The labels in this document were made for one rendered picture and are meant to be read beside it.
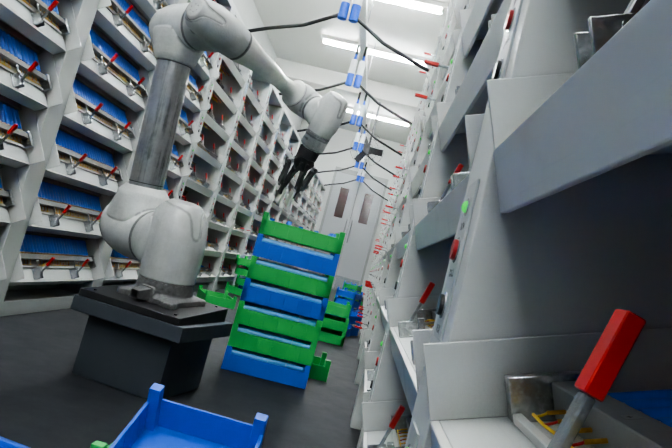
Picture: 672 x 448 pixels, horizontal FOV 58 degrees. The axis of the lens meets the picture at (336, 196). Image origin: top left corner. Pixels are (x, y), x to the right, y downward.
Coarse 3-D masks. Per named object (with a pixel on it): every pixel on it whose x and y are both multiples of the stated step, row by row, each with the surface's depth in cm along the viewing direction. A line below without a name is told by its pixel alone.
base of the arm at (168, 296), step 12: (120, 288) 161; (132, 288) 156; (144, 288) 157; (156, 288) 159; (168, 288) 160; (180, 288) 162; (192, 288) 166; (144, 300) 159; (156, 300) 158; (168, 300) 158; (180, 300) 161; (192, 300) 166; (204, 300) 172
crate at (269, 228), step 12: (264, 216) 214; (264, 228) 213; (276, 228) 214; (288, 228) 214; (300, 228) 214; (288, 240) 214; (300, 240) 214; (312, 240) 214; (324, 240) 215; (336, 240) 215; (336, 252) 215
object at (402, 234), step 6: (396, 228) 181; (402, 228) 181; (408, 228) 138; (396, 234) 181; (402, 234) 162; (408, 234) 128; (396, 240) 181; (402, 240) 150; (396, 246) 179; (402, 246) 151; (402, 252) 153
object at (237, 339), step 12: (240, 336) 209; (252, 336) 209; (240, 348) 209; (252, 348) 209; (264, 348) 210; (276, 348) 210; (288, 348) 210; (300, 348) 211; (312, 348) 211; (288, 360) 210; (300, 360) 210; (312, 360) 211
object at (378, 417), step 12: (372, 408) 108; (384, 408) 108; (396, 408) 108; (408, 408) 107; (372, 420) 108; (384, 420) 107; (396, 420) 90; (408, 420) 103; (372, 432) 107; (384, 432) 106; (396, 432) 105; (372, 444) 99; (384, 444) 91; (396, 444) 96
